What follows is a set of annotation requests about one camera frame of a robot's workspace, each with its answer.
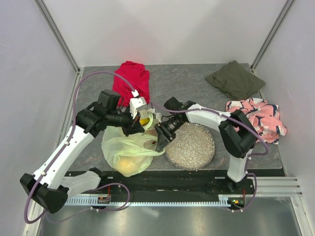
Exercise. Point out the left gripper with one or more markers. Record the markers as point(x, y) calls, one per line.
point(135, 127)

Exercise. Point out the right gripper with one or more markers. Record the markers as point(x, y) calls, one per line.
point(165, 135)

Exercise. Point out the pale green plastic bag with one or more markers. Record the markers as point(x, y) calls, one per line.
point(131, 155)

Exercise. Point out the olive green cloth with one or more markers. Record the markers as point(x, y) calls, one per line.
point(235, 82)

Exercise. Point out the yellow banana bunch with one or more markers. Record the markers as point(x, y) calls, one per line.
point(145, 121)

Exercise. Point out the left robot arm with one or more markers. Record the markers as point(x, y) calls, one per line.
point(48, 186)

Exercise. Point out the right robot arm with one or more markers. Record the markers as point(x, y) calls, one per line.
point(237, 133)

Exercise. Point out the speckled round plate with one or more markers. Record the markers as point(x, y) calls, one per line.
point(193, 148)

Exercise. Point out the red cloth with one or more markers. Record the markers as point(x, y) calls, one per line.
point(138, 77)

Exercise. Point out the pink patterned cloth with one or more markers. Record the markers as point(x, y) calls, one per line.
point(264, 117)

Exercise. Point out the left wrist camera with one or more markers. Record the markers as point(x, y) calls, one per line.
point(135, 103)

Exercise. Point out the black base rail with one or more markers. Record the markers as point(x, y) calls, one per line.
point(172, 186)

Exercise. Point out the white cable duct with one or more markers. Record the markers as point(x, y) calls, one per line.
point(100, 201)

